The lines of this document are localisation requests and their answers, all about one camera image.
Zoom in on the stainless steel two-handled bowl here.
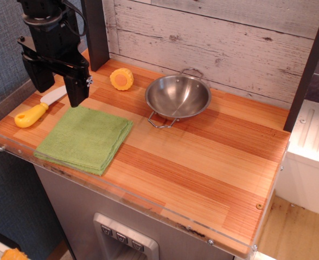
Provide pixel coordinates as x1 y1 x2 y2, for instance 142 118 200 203
145 68 212 128

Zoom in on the dark vertical post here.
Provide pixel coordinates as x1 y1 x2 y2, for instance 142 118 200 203
283 28 319 132
81 0 110 72

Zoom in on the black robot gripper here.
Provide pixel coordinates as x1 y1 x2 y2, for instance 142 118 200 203
17 18 90 108

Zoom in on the yellow-handled toy knife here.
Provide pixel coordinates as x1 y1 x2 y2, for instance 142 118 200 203
14 85 67 128

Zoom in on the grey toy fridge cabinet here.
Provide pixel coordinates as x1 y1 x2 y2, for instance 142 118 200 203
35 166 234 259

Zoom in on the yellow toy corn piece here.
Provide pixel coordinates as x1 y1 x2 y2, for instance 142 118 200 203
110 68 134 91

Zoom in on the clear acrylic edge guard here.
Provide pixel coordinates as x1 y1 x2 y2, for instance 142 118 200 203
0 126 289 259

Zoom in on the dark right vertical post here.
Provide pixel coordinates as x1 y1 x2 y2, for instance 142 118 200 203
283 28 319 132

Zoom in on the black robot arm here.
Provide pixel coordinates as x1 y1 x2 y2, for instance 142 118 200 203
18 1 92 107

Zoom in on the green folded cloth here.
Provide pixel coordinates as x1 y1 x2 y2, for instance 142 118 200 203
34 106 133 176

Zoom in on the white toy sink unit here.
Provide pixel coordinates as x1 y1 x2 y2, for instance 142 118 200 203
275 61 319 213

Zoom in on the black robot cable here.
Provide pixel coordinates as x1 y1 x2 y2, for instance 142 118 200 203
63 0 87 38

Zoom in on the dark left vertical post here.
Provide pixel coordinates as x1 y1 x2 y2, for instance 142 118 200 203
81 0 110 72

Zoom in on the yellow object bottom left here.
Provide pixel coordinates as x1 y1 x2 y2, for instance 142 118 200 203
1 248 29 260

